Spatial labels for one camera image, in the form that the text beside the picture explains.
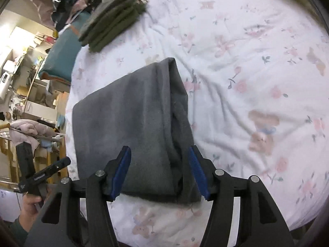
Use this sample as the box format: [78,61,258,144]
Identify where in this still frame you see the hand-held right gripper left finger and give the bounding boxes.
[24,146,132,247]

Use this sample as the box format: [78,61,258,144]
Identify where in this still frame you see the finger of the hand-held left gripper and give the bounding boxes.
[16,141,35,183]
[18,156,72,189]

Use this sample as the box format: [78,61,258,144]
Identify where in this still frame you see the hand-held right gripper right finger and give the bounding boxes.
[187,145,295,247]

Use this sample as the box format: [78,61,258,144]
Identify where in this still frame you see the dark grey pants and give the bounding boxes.
[72,57,202,204]

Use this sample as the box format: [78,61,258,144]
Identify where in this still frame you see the person's left forearm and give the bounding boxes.
[0,217,29,247]

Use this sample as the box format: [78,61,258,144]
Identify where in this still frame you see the person's left hand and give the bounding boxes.
[19,195,44,233]

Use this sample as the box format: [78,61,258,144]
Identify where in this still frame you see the wooden drying rack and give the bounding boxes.
[0,123,69,184]

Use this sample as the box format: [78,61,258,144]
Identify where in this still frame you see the pink cloth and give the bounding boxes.
[10,119,57,148]

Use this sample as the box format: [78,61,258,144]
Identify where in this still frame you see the white appliance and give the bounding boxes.
[0,72,14,101]

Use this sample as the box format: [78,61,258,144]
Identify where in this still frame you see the teal pillow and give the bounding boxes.
[38,10,91,83]

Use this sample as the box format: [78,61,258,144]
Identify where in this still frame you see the white floral bed sheet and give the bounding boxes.
[64,0,329,247]

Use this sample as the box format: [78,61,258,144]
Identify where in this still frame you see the stack of folded olive clothes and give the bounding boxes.
[78,0,149,52]

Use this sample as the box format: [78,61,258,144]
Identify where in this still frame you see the dark clothes pile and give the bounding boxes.
[52,0,103,32]

